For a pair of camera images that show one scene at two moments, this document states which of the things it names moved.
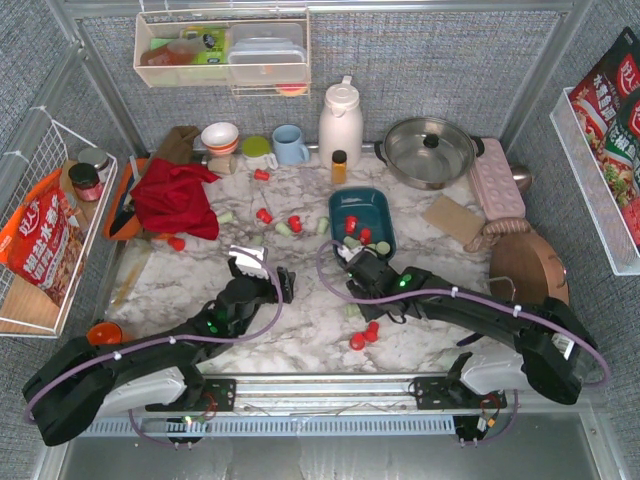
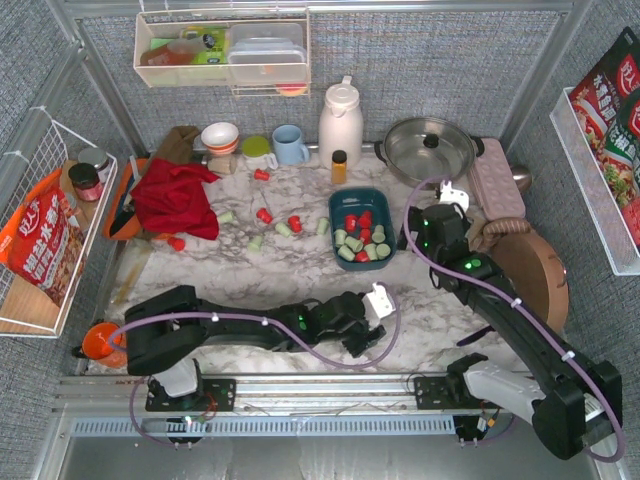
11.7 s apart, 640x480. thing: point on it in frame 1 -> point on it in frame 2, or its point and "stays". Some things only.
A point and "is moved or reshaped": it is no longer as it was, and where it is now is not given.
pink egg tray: [497, 183] stays
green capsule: [351, 242] stays
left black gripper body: [267, 284] -> [358, 338]
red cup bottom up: [365, 236] stays
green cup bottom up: [352, 309] is moved or reshaped
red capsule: [264, 215] stays
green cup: [383, 247] stays
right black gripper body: [358, 262] -> [417, 226]
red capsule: [351, 224] stays
